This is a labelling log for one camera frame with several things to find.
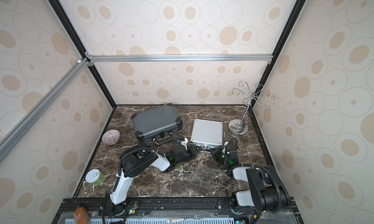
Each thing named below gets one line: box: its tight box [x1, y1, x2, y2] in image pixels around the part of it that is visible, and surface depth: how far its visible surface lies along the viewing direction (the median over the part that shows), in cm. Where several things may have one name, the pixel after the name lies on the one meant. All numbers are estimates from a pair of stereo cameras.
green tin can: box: [85, 168, 106, 187], surface depth 81 cm
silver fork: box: [167, 213, 205, 224], surface depth 71 cm
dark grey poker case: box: [130, 103, 184, 146], surface depth 100 cm
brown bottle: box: [73, 205, 91, 224], surface depth 70 cm
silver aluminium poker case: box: [190, 118, 224, 150], surface depth 95 cm
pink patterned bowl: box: [101, 129, 121, 146], surface depth 99 cm
